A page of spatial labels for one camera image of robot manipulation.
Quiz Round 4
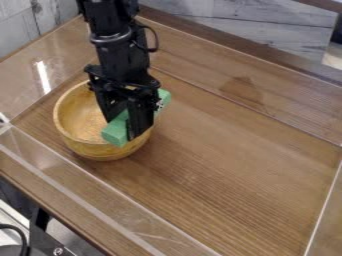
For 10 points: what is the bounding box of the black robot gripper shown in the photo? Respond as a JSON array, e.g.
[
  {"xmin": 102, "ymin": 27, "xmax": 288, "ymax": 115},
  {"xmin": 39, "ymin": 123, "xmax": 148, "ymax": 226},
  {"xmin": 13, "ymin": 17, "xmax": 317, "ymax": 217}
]
[{"xmin": 85, "ymin": 28, "xmax": 161, "ymax": 140}]

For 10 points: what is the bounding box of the green rectangular block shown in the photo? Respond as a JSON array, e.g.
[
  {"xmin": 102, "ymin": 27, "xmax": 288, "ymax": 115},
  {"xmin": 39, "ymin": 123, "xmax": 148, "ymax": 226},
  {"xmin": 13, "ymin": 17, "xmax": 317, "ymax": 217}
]
[{"xmin": 102, "ymin": 89, "xmax": 172, "ymax": 147}]

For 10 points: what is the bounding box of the brown wooden bowl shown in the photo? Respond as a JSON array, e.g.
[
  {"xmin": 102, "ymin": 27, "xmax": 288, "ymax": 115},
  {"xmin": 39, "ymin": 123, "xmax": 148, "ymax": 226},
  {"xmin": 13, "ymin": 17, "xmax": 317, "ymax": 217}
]
[{"xmin": 54, "ymin": 81, "xmax": 153, "ymax": 161}]

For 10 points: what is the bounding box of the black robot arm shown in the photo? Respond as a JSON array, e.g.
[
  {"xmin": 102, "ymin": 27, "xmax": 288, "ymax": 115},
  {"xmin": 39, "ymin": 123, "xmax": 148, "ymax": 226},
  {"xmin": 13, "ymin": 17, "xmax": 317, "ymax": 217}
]
[{"xmin": 77, "ymin": 0, "xmax": 161, "ymax": 140}]

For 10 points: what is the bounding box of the clear acrylic tray wall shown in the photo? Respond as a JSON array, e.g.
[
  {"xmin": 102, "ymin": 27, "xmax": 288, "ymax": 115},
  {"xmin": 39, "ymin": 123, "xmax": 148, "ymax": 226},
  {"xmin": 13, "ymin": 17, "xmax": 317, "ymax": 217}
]
[{"xmin": 0, "ymin": 113, "xmax": 221, "ymax": 256}]

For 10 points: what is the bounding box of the black cable under table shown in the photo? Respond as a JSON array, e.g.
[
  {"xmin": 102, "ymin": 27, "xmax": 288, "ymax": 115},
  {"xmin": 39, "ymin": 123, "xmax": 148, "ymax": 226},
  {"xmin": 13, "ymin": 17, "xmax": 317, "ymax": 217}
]
[{"xmin": 0, "ymin": 223, "xmax": 31, "ymax": 256}]

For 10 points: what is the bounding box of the black table leg bracket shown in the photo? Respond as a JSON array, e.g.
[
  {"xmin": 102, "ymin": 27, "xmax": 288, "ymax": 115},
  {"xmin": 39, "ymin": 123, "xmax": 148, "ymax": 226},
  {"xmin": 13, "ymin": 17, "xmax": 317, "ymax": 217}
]
[{"xmin": 27, "ymin": 208, "xmax": 77, "ymax": 256}]

